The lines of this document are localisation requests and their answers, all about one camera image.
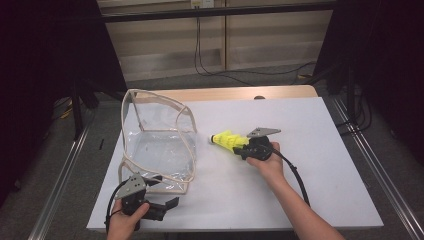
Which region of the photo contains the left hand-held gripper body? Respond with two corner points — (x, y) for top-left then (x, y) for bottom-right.
(114, 172), (167, 232)

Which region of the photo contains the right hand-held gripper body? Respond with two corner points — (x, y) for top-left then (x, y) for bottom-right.
(244, 127), (282, 162)

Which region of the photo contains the yellow shuttlecock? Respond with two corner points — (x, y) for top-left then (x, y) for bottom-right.
(226, 131), (243, 153)
(234, 135), (250, 155)
(208, 129), (234, 151)

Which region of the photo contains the clear plastic bag beige trim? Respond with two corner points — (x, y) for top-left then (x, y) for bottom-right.
(117, 88), (198, 195)

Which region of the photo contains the person's right hand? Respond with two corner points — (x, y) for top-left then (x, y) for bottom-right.
(245, 141), (286, 183)

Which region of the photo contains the person's left hand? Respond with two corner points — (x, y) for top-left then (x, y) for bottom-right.
(105, 199), (151, 240)

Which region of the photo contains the white board table cover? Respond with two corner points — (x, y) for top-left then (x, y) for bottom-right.
(85, 96), (385, 234)

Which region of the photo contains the black metal stand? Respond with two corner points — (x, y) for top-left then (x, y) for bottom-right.
(71, 79), (101, 141)
(324, 63), (358, 126)

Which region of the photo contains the black horizontal metal bar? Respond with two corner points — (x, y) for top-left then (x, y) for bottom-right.
(99, 1), (338, 24)

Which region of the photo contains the dark curtain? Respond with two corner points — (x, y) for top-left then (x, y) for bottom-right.
(313, 0), (424, 164)
(0, 0), (128, 208)

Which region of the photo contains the left hand-held gripper black cable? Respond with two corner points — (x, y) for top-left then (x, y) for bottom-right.
(104, 179), (129, 234)

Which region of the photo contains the hand-held gripper black cable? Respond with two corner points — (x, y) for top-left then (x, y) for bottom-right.
(272, 149), (311, 208)
(104, 179), (129, 234)

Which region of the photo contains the right hand-held gripper black cable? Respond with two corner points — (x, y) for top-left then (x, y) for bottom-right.
(272, 149), (311, 208)

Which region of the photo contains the silver metal floor rail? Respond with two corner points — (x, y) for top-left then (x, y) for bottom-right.
(27, 109), (98, 240)
(329, 96), (424, 240)

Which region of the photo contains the black floor cable bundle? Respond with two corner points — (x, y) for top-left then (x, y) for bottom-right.
(334, 86), (374, 136)

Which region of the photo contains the black wall cable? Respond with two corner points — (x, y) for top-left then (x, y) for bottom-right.
(194, 16), (254, 87)
(197, 16), (318, 77)

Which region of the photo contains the white wall power outlet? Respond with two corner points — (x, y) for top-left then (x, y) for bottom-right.
(190, 0), (215, 9)

